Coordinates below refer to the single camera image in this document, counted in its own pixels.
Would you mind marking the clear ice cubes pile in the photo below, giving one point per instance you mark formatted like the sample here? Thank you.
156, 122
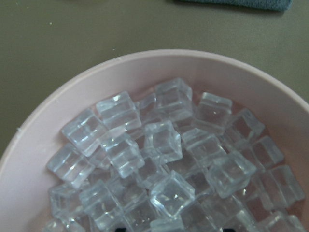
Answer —
168, 164

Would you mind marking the grey folded cloth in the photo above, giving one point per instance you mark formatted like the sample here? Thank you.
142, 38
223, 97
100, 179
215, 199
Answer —
274, 5

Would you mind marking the pink bowl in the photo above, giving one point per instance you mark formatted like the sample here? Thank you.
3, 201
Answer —
24, 179

